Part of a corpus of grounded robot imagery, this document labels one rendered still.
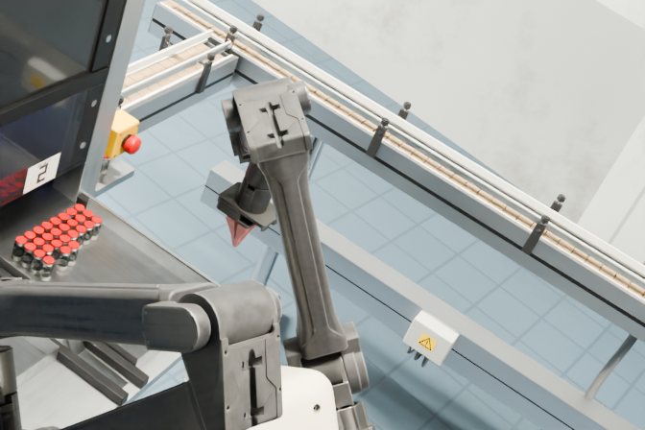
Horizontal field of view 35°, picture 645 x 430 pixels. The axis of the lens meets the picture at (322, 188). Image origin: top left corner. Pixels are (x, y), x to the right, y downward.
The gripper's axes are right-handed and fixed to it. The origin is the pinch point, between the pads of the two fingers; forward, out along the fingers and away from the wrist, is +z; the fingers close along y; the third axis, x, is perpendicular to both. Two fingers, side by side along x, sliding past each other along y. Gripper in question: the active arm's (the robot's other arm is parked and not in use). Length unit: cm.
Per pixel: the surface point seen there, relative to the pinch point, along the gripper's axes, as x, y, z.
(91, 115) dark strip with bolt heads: -3.2, 38.2, -2.3
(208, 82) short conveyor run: -67, 50, 20
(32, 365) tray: 35.4, 11.6, 16.1
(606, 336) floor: -204, -72, 112
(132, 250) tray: -3.3, 21.5, 20.2
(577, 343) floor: -190, -64, 112
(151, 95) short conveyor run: -44, 51, 16
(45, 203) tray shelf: 0.1, 41.6, 20.5
